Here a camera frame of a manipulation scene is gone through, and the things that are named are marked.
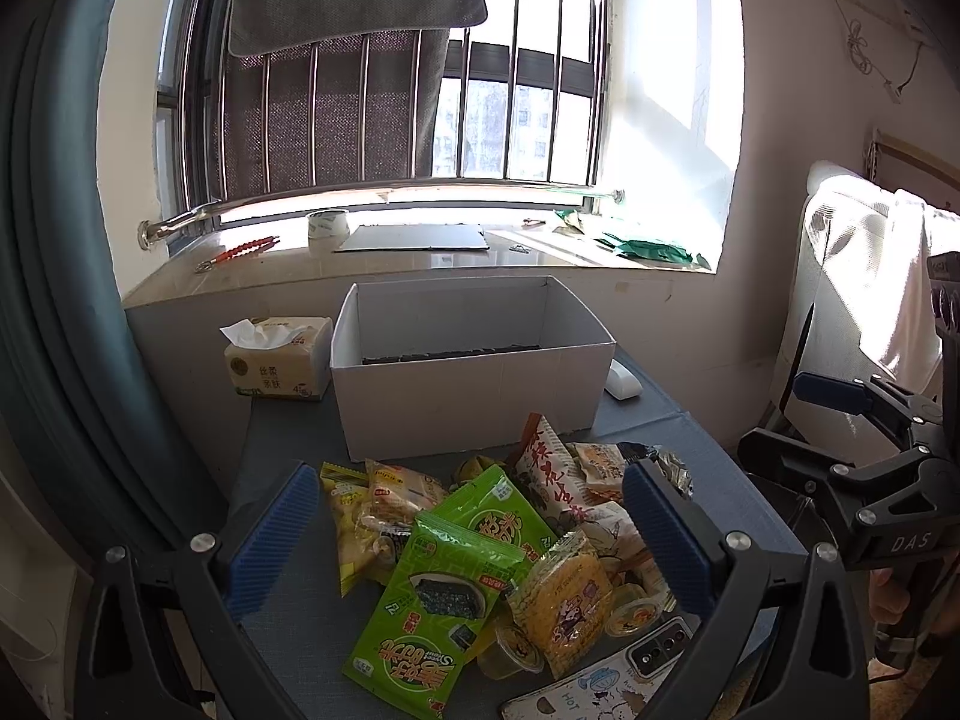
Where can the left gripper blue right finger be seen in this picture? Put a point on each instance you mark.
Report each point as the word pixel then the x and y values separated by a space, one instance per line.
pixel 683 562

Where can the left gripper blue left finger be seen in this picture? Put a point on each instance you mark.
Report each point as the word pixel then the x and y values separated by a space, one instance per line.
pixel 260 538

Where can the yellow chip bag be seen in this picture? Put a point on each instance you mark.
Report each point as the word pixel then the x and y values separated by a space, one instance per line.
pixel 362 551

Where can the round yellow noodle cake pack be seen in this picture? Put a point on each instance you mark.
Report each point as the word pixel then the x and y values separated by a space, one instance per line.
pixel 563 602

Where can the green seaweed snack bag front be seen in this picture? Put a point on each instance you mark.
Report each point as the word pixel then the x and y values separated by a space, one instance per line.
pixel 441 594

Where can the green seaweed snack bag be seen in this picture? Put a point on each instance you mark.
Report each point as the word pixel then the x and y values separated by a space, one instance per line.
pixel 492 506
pixel 441 594

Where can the clear jelly cup right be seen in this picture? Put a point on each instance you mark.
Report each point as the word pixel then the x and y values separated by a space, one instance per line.
pixel 634 610

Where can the clear jelly cup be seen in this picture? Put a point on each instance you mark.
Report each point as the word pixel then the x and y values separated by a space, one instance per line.
pixel 634 610
pixel 509 653

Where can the small orange pastry pack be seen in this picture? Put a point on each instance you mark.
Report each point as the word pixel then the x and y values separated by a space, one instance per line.
pixel 603 467

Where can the clear wrapped bread snack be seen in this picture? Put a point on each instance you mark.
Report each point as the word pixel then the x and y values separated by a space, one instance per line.
pixel 396 495

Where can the red lettered peanut bag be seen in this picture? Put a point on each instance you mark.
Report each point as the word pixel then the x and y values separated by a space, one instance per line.
pixel 554 483

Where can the smartphone with cartoon case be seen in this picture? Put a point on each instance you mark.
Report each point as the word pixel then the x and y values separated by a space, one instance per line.
pixel 620 686

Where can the green seaweed snack bag rear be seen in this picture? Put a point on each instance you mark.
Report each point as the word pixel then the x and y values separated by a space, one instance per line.
pixel 492 506

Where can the clear jelly cup front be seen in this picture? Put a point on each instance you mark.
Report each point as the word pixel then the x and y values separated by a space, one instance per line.
pixel 509 653

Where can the white cloth covered appliance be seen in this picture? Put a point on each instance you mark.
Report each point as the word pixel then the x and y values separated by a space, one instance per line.
pixel 861 302

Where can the tissue paper pack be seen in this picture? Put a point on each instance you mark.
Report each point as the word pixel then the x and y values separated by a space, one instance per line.
pixel 279 357

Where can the teal curtain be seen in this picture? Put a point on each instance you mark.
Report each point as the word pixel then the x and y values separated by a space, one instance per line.
pixel 83 412

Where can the white cardboard box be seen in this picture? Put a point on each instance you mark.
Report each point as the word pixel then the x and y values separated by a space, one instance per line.
pixel 427 367

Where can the green plastic bag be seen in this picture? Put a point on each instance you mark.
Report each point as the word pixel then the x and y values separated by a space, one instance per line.
pixel 647 251

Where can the steel window guard rail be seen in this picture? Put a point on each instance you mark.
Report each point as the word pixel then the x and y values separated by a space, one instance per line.
pixel 508 112

